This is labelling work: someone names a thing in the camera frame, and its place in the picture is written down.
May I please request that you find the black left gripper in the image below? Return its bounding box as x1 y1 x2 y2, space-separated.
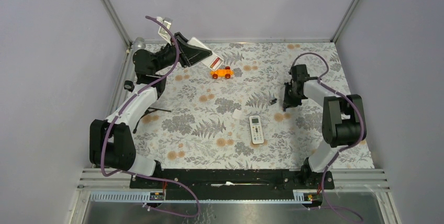
154 32 212 73

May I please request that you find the white battery cover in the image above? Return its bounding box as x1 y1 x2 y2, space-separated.
232 109 245 120

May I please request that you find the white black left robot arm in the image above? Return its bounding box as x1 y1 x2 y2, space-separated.
90 32 221 188

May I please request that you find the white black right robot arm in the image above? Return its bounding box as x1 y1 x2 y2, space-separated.
282 64 367 188

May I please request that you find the black batteries pair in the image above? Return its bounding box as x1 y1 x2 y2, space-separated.
269 98 277 105

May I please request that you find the white remote with screen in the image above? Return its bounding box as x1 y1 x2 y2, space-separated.
249 116 264 144

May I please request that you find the floral patterned table mat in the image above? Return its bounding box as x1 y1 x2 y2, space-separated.
109 42 375 170

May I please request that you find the orange toy car chassis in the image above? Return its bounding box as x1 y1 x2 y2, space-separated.
210 66 234 79

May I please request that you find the silver microphone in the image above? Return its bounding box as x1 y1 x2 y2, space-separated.
124 37 146 92

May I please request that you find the black mini tripod stand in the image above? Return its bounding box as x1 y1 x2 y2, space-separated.
132 105 172 135

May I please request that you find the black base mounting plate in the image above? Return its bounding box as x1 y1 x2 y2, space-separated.
129 166 335 200

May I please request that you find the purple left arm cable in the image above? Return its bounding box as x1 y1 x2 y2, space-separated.
99 15 201 219

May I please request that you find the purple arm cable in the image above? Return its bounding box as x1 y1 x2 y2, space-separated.
99 15 201 219
291 52 367 224

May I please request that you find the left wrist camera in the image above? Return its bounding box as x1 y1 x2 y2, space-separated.
157 16 172 43

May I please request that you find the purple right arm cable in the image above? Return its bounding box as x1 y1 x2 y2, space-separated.
291 52 367 224

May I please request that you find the white slotted cable duct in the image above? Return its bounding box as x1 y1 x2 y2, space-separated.
89 190 323 205

